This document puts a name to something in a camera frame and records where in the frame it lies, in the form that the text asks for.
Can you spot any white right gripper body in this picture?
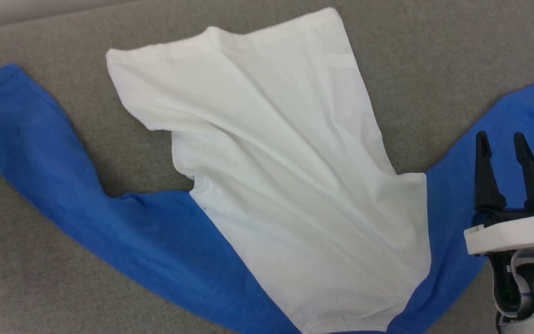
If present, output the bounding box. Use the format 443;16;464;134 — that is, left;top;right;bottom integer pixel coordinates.
464;206;534;257

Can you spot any blue and white shirt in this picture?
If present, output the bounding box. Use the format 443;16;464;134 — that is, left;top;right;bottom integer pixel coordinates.
0;7;534;334

